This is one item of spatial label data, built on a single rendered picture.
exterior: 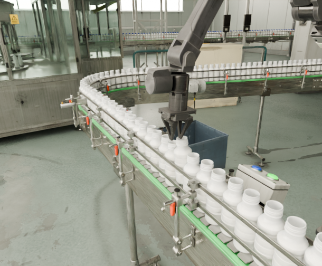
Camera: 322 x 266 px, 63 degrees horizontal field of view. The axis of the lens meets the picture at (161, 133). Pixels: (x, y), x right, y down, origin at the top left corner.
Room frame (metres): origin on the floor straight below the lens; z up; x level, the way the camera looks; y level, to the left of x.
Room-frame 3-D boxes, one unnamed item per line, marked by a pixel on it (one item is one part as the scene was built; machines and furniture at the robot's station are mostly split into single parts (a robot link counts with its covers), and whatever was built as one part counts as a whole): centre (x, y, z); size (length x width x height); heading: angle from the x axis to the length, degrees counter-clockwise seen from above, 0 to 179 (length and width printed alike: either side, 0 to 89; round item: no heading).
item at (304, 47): (6.30, -3.55, 0.96); 0.82 x 0.50 x 1.91; 101
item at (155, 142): (0.93, 0.01, 1.08); 0.06 x 0.06 x 0.17
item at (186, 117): (0.77, -0.05, 1.25); 0.07 x 0.07 x 0.09; 29
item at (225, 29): (7.05, -1.67, 1.55); 0.17 x 0.15 x 0.42; 101
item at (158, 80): (0.75, -0.03, 1.42); 0.12 x 0.09 x 0.12; 118
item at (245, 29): (7.16, -2.21, 1.55); 0.17 x 0.15 x 0.42; 101
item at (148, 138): (0.98, 0.04, 1.08); 0.06 x 0.06 x 0.17
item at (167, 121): (0.76, -0.05, 1.25); 0.07 x 0.07 x 0.09; 29
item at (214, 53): (5.38, -0.98, 0.59); 1.10 x 0.62 x 1.18; 101
